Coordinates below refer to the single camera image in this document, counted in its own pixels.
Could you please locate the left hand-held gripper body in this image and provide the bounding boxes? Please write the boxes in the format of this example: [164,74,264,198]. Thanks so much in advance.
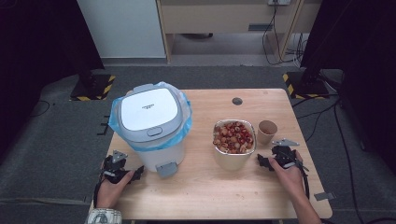
[102,149,129,185]

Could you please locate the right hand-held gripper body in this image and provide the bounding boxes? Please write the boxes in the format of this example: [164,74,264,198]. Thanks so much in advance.
[270,138,302,170]

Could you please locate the brown paper cup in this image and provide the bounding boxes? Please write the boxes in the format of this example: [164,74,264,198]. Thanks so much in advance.
[257,119,278,146]

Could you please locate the white pedal trash can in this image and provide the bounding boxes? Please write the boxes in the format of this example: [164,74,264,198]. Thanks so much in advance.
[107,81,193,179]

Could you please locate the person's right hand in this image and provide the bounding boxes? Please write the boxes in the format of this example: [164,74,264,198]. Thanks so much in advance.
[267,150,308,201]

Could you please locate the person's left hand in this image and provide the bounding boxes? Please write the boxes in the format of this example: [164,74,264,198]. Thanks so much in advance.
[94,169,136,209]

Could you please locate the beige paper bowl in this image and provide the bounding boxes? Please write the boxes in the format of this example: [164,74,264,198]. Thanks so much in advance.
[212,119,258,172]

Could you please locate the red and beige fruit heap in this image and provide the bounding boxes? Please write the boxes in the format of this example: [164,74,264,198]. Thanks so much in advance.
[213,121,255,155]

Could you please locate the trash bin with white liner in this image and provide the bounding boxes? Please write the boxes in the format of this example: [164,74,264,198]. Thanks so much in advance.
[107,81,193,153]

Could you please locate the striped-edge black stand base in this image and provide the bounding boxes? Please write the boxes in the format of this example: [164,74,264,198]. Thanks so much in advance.
[282,71,332,101]
[69,73,117,103]

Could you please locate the black curtain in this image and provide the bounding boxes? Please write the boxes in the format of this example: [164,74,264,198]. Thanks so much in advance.
[300,0,396,175]

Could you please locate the grey bin lid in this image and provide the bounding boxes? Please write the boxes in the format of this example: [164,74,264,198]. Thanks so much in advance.
[0,0,106,158]

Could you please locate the beige wooden cabinet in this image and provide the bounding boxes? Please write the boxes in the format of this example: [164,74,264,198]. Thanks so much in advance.
[156,0,323,63]

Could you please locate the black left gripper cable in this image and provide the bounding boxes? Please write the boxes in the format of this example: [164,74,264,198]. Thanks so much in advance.
[92,177,106,208]

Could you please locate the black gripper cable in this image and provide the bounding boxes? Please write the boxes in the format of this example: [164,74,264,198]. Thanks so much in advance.
[294,157,311,201]
[92,177,106,208]

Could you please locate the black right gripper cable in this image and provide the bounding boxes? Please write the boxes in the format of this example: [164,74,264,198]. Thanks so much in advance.
[294,157,311,201]

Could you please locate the grey metal table bracket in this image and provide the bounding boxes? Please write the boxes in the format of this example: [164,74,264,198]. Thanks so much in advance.
[313,191,337,202]

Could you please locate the thin black floor cable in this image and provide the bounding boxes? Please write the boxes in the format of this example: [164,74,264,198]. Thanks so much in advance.
[29,99,51,119]

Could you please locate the black floor cable bundle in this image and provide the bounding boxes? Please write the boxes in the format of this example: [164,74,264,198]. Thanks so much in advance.
[261,0,310,67]

